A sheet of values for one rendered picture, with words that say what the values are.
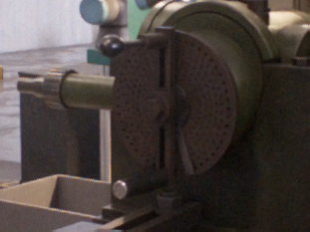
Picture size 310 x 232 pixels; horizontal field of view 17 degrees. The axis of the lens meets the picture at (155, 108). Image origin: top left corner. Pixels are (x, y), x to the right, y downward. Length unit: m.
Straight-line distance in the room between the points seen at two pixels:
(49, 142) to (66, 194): 0.76
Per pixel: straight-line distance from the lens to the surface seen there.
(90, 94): 1.42
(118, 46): 1.20
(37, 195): 3.79
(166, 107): 1.28
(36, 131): 4.65
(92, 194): 3.78
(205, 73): 1.28
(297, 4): 1.70
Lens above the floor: 1.37
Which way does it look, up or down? 8 degrees down
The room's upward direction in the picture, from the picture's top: straight up
